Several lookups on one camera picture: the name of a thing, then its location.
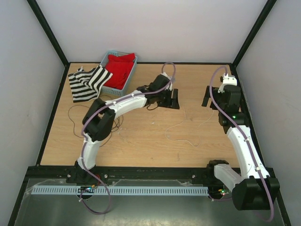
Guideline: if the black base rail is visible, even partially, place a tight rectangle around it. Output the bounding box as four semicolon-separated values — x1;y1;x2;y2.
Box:
25;166;222;186

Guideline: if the black white striped cloth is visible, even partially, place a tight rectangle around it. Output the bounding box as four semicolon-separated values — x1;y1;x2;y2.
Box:
68;65;113;103

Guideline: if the red cloth in basket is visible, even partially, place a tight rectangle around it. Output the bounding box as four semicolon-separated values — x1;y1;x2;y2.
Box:
104;53;135;90

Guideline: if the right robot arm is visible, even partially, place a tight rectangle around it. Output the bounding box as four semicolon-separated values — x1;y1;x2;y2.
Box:
202;85;280;210

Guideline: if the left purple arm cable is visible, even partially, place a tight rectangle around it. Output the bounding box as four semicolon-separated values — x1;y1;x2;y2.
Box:
79;61;177;139

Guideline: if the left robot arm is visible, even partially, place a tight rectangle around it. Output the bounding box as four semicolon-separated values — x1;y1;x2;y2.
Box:
74;72;180;183

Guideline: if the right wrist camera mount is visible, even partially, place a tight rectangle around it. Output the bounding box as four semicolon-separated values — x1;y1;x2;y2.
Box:
218;73;238;93

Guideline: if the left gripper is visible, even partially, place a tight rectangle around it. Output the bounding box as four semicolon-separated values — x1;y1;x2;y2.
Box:
157;88;179;110

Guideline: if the light blue cable duct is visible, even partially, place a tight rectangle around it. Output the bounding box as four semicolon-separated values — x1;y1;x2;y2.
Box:
31;186;208;196

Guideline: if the white wire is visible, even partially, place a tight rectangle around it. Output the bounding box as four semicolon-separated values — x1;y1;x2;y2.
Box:
164;105;215;147

